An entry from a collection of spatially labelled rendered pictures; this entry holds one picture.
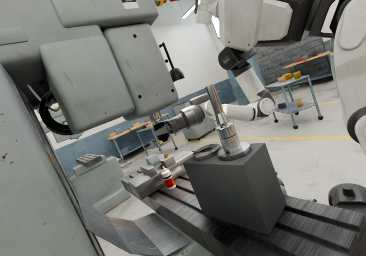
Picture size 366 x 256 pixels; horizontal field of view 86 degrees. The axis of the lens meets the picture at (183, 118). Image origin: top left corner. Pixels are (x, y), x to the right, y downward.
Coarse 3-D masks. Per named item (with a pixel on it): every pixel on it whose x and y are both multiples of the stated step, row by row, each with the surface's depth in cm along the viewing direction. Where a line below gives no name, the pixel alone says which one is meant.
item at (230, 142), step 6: (222, 132) 50; (228, 132) 50; (234, 132) 50; (222, 138) 51; (228, 138) 50; (234, 138) 50; (222, 144) 52; (228, 144) 50; (234, 144) 50; (240, 144) 51; (228, 150) 51; (234, 150) 50
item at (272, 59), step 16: (304, 32) 671; (256, 48) 828; (272, 48) 775; (288, 48) 730; (304, 48) 689; (320, 48) 653; (272, 64) 799; (288, 64) 752; (304, 64) 708; (320, 64) 670; (272, 80) 825
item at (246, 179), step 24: (216, 144) 61; (264, 144) 51; (192, 168) 58; (216, 168) 51; (240, 168) 45; (264, 168) 49; (216, 192) 54; (240, 192) 48; (264, 192) 48; (216, 216) 58; (240, 216) 51; (264, 216) 46
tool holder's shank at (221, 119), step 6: (210, 90) 49; (210, 96) 50; (216, 96) 50; (216, 102) 50; (216, 108) 50; (222, 108) 50; (216, 114) 51; (222, 114) 50; (216, 120) 51; (222, 120) 50; (228, 120) 51; (222, 126) 51
